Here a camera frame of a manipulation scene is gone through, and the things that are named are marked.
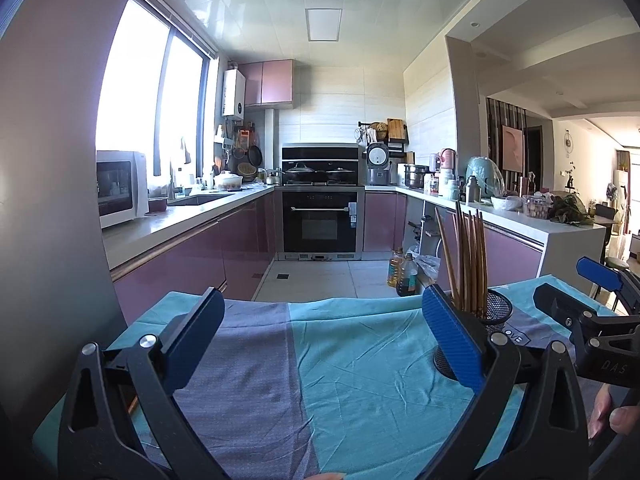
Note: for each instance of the square ceiling light panel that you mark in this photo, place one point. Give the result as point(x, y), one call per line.
point(324, 24)

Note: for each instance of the white water heater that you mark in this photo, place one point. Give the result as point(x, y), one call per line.
point(233, 94)

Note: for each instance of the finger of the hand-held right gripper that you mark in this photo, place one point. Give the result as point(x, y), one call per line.
point(597, 270)
point(552, 297)

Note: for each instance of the person's right hand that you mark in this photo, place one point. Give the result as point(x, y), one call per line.
point(625, 419)

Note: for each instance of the black built-in oven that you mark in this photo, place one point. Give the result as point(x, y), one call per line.
point(320, 225)

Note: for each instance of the stainless steel pot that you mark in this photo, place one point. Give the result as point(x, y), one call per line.
point(416, 176)

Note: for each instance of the teal wrapped appliance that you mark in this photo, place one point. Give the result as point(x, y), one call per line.
point(487, 175)

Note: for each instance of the dark red bowl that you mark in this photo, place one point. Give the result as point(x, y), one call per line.
point(158, 205)

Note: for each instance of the steel thermos bottle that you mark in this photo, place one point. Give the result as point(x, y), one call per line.
point(472, 190)

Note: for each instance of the pink kettle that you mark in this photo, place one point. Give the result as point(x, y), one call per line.
point(447, 159)

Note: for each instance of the kitchen window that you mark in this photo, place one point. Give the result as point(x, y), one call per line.
point(130, 90)

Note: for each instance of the pink wall cabinet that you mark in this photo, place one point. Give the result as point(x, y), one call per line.
point(275, 82)

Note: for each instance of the clear food basket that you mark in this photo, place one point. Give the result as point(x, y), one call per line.
point(536, 207)

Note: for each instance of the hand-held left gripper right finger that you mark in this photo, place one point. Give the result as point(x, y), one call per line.
point(450, 335)

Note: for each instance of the black wok with lid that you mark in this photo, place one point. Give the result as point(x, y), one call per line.
point(300, 172)
point(341, 174)

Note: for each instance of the person's left hand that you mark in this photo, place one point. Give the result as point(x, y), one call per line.
point(332, 476)

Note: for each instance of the black range hood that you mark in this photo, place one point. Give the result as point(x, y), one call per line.
point(320, 152)

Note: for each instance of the pink base cabinets with sink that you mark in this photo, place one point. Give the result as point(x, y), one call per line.
point(185, 260)

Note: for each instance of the black wall rack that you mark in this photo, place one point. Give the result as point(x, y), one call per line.
point(395, 131)

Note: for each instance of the white casserole pot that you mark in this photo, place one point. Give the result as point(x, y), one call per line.
point(227, 181)

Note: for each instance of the silver rice cooker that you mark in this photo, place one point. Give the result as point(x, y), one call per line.
point(378, 162)

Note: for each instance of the bunch of wooden chopsticks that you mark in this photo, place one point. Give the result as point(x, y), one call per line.
point(467, 260)

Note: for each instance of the black mesh utensil holder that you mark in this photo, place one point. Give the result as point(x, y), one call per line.
point(500, 310)

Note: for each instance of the steel stovetop kettle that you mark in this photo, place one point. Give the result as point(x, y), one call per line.
point(273, 178)

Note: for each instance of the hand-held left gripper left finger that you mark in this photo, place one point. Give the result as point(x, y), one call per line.
point(195, 335)

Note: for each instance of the pink base cabinets peninsula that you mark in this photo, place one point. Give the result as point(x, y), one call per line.
point(515, 255)

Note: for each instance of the white countertop appliance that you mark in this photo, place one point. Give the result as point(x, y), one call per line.
point(122, 185)

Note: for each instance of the leafy green vegetables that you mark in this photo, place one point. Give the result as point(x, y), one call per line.
point(570, 210)

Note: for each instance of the pink wall picture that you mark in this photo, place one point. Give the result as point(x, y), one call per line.
point(512, 147)

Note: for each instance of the white bowl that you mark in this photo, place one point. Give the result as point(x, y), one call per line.
point(506, 203)

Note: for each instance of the teal and grey tablecloth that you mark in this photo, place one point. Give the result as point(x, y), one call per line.
point(350, 370)

